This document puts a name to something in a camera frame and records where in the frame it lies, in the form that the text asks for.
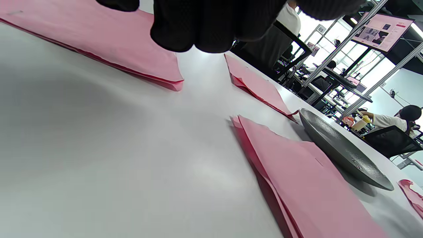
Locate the person's left hand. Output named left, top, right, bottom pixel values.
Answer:
left=96, top=0, right=365, bottom=54

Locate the black mesh office chair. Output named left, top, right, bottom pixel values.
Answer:
left=230, top=20, right=314, bottom=81

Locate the round metal plate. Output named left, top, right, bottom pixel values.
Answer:
left=299, top=108, right=395, bottom=191

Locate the pink display screen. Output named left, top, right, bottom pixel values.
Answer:
left=351, top=13, right=414, bottom=53

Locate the bottle with yellow cap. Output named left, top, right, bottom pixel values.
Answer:
left=351, top=115, right=371, bottom=131

